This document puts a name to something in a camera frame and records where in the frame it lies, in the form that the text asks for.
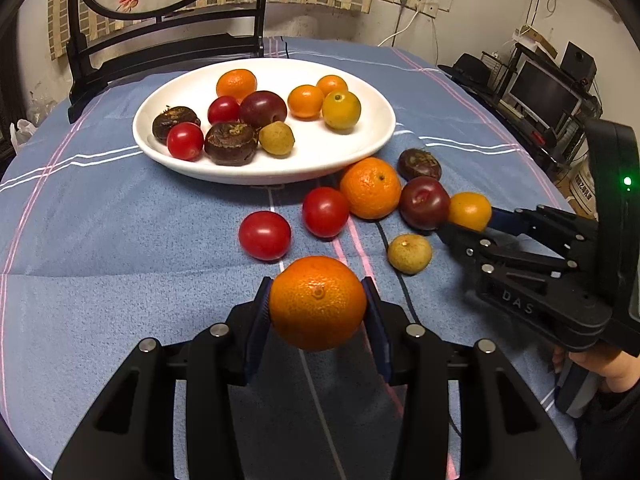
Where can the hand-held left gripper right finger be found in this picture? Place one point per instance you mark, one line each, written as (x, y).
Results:
(381, 345)

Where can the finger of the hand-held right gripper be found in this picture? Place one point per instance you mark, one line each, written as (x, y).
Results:
(520, 222)
(480, 252)

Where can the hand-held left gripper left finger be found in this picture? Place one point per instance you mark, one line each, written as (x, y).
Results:
(252, 340)

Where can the yellow-orange citrus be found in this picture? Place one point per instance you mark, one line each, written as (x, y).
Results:
(469, 211)

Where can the orange mandarin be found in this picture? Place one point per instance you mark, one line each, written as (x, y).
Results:
(236, 84)
(332, 85)
(317, 302)
(306, 101)
(370, 187)

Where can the white oval plate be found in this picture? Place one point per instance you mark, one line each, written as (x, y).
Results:
(350, 155)

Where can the dark brown water chestnut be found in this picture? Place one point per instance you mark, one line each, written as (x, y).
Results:
(231, 142)
(172, 121)
(419, 164)

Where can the yellow-green citrus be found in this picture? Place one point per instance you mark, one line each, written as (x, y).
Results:
(341, 110)

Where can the tan longan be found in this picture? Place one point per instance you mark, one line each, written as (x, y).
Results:
(410, 253)
(276, 138)

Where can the red cherry tomato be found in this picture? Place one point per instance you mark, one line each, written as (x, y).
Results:
(264, 235)
(185, 141)
(325, 211)
(223, 110)

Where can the dark red plum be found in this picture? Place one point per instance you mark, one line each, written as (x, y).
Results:
(424, 203)
(263, 108)

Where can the person's right forearm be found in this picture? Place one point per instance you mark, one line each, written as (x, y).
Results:
(610, 430)

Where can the person's right hand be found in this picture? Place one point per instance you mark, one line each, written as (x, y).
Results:
(612, 367)

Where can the white printed sack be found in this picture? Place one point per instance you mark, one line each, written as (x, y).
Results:
(585, 185)

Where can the black desk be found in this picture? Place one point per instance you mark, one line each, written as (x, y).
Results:
(520, 130)

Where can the black computer monitor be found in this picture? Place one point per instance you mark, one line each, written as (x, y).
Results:
(542, 90)

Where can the blue striped tablecloth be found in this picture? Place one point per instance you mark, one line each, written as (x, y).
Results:
(125, 240)

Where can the black hat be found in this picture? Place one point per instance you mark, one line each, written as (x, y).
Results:
(467, 67)

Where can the black speaker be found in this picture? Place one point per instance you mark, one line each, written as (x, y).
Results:
(577, 60)

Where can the cardboard box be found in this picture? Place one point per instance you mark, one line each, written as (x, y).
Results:
(540, 40)

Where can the white plastic bag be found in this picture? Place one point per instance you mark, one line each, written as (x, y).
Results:
(22, 132)

